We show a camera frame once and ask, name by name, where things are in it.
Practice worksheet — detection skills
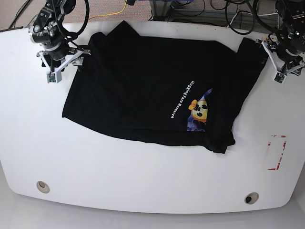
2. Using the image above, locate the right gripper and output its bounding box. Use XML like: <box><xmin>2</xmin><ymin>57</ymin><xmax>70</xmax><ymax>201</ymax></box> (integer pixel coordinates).
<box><xmin>36</xmin><ymin>48</ymin><xmax>91</xmax><ymax>73</ymax></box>

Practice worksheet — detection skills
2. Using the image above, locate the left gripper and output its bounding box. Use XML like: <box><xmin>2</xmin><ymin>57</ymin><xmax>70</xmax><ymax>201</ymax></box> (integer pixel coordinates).
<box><xmin>255</xmin><ymin>39</ymin><xmax>305</xmax><ymax>75</ymax></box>

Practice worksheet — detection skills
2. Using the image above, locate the black t-shirt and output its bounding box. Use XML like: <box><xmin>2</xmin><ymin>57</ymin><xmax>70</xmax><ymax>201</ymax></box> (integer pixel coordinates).
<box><xmin>62</xmin><ymin>21</ymin><xmax>265</xmax><ymax>154</ymax></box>

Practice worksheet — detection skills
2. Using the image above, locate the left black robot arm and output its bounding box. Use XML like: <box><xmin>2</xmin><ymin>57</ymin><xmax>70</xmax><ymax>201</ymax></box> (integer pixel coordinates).
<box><xmin>253</xmin><ymin>0</ymin><xmax>305</xmax><ymax>83</ymax></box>

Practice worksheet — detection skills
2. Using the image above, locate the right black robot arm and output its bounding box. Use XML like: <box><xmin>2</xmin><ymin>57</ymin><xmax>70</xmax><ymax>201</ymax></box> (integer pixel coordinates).
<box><xmin>29</xmin><ymin>0</ymin><xmax>90</xmax><ymax>73</ymax></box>

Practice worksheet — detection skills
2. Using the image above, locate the red tape rectangle marker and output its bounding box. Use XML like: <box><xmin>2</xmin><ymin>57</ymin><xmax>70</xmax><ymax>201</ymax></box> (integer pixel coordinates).
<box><xmin>264</xmin><ymin>135</ymin><xmax>287</xmax><ymax>171</ymax></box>

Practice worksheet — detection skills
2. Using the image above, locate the left table grommet hole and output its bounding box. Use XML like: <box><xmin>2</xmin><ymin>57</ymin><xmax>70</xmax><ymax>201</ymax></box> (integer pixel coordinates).
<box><xmin>36</xmin><ymin>181</ymin><xmax>50</xmax><ymax>194</ymax></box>

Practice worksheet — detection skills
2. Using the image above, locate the table grommet hole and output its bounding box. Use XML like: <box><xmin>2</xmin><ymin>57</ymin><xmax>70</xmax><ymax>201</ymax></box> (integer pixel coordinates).
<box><xmin>244</xmin><ymin>192</ymin><xmax>259</xmax><ymax>205</ymax></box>
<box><xmin>36</xmin><ymin>181</ymin><xmax>50</xmax><ymax>194</ymax></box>

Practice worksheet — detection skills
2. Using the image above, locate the right table grommet hole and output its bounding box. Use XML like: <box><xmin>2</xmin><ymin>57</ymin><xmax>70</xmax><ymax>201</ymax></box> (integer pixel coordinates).
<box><xmin>244</xmin><ymin>192</ymin><xmax>259</xmax><ymax>205</ymax></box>

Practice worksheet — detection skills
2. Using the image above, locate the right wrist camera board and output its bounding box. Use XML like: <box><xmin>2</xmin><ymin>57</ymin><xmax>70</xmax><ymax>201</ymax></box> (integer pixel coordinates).
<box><xmin>47</xmin><ymin>72</ymin><xmax>62</xmax><ymax>83</ymax></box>

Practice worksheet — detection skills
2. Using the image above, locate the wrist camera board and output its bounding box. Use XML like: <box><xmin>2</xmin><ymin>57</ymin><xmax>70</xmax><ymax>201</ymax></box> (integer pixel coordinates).
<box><xmin>47</xmin><ymin>72</ymin><xmax>62</xmax><ymax>83</ymax></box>
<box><xmin>273</xmin><ymin>71</ymin><xmax>286</xmax><ymax>84</ymax></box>

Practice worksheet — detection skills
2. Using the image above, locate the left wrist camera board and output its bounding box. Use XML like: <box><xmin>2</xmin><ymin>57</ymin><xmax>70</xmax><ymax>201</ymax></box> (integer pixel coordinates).
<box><xmin>273</xmin><ymin>71</ymin><xmax>286</xmax><ymax>84</ymax></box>

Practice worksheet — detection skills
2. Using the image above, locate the white cable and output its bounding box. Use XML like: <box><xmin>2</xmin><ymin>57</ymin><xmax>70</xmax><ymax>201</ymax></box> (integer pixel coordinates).
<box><xmin>226</xmin><ymin>11</ymin><xmax>279</xmax><ymax>28</ymax></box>

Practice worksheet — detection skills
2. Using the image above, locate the yellow cable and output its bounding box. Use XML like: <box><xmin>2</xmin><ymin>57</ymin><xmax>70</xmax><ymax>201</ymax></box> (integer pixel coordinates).
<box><xmin>88</xmin><ymin>0</ymin><xmax>127</xmax><ymax>22</ymax></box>

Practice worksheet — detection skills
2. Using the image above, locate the black floor cable left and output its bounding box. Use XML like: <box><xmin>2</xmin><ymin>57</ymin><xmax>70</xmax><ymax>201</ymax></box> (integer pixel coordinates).
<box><xmin>9</xmin><ymin>0</ymin><xmax>65</xmax><ymax>28</ymax></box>

